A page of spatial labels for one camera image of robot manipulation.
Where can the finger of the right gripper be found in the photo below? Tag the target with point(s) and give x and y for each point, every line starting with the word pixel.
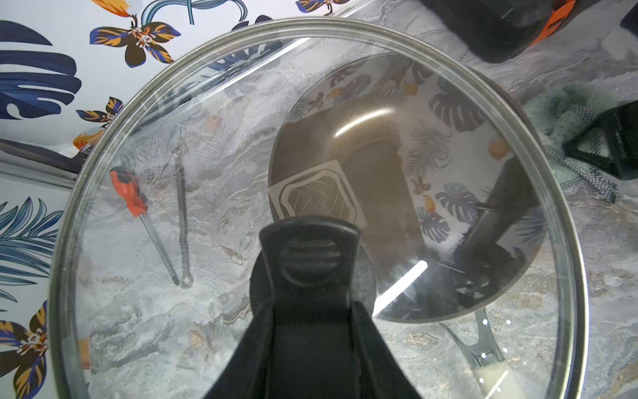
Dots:
pixel 609 142

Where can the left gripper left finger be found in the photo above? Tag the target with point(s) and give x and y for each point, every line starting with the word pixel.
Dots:
pixel 245 376

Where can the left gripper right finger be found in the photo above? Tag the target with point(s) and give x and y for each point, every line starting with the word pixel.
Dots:
pixel 379 375

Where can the glass pot lid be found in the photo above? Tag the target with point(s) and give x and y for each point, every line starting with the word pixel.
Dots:
pixel 120 328

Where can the black tool case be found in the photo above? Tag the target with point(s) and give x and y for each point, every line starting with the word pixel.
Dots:
pixel 499 30

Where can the frying pan with cream handle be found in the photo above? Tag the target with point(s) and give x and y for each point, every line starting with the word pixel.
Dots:
pixel 449 218

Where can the orange handled screwdriver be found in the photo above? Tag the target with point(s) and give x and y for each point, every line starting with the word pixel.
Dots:
pixel 126 185

